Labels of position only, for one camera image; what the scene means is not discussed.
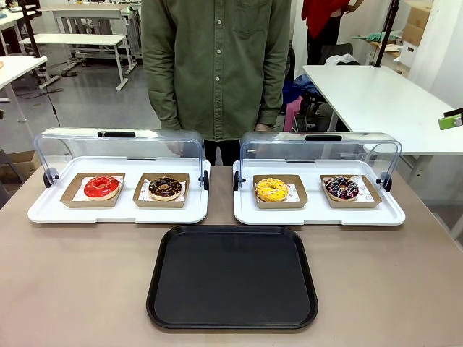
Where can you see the white printed paper liner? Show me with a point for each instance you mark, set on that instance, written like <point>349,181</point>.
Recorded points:
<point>144,197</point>
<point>77,196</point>
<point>365,191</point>
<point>293,193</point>

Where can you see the person in green shirt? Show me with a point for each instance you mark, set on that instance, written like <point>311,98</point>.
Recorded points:
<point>217,72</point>

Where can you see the brown cardboard box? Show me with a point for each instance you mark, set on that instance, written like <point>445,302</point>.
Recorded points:
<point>21,164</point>

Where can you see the chocolate donut with sprinkles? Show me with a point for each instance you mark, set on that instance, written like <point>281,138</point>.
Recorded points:
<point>155,189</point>

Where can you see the white desk with frame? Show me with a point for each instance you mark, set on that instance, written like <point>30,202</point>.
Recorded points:
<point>90,12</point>

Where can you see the white display case base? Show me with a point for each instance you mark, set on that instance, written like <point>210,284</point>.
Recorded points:
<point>119,215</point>
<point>318,217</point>

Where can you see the green cloth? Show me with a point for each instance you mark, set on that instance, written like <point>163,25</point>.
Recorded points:
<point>376,36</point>

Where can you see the person's left hand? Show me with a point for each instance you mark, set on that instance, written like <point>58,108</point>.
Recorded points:
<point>261,127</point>

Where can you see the low white bench table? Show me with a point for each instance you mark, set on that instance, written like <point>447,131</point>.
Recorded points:
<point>72,39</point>

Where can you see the person's right forearm green sleeve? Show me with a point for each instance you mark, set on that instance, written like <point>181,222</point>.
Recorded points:
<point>164,105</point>

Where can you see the purple donut with white drizzle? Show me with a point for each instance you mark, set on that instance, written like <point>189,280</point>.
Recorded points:
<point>334,191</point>

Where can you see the red glazed donut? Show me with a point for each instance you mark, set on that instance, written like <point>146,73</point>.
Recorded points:
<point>92,189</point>

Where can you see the brown cardboard donut tray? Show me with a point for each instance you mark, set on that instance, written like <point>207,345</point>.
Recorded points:
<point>374,200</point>
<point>302,202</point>
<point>139,202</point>
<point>70,200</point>

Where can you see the white storage box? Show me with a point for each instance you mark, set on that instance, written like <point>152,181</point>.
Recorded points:
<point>409,53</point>

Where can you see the stacked cardboard boxes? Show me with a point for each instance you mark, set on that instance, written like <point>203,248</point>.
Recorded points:
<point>416,21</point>

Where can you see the pink cloth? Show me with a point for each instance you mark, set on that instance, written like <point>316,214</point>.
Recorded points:
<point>293,114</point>

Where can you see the blue cloth bundle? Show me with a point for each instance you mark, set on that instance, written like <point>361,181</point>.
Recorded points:
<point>300,88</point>

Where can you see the large white table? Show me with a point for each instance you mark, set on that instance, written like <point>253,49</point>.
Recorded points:
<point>380,101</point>

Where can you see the black chair with white cloth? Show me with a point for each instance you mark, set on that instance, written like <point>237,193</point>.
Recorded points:
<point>338,58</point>

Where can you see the black rectangular serving tray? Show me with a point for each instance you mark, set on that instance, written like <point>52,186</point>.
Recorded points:
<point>231,278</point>

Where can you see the black stand post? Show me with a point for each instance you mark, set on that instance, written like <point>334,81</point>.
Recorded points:
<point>30,29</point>

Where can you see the yellow glazed donut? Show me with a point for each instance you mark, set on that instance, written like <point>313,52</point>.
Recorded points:
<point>264,191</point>

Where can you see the person's right hand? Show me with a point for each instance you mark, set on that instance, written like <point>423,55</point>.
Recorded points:
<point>176,146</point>

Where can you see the person in red top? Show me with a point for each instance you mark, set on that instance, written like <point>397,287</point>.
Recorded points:
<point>322,21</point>

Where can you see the black camera stand pole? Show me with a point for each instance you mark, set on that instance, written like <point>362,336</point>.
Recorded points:
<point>386,32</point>

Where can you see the person's left forearm green sleeve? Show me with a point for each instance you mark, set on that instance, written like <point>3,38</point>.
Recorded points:
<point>272,105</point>

